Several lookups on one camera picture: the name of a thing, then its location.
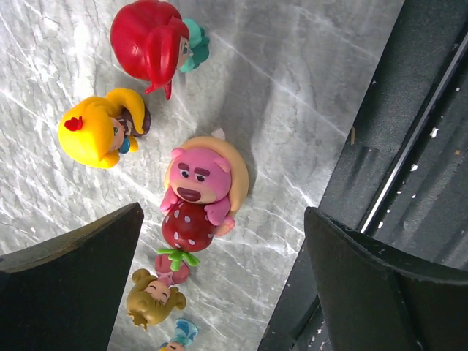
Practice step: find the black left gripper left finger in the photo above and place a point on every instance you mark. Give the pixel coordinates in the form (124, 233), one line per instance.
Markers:
(64, 293)

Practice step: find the pink donut toy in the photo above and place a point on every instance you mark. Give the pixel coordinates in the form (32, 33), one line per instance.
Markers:
(206, 183)

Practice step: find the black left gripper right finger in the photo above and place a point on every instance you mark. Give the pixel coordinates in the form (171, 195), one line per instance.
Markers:
(376, 297)

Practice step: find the olive round toy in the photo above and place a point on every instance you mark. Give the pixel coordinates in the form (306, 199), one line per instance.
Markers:
(151, 301)

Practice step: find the yellow duck toy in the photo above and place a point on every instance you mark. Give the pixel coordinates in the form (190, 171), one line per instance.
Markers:
(98, 130)

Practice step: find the yellow bee toy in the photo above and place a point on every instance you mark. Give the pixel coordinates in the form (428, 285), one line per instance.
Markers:
(185, 332)

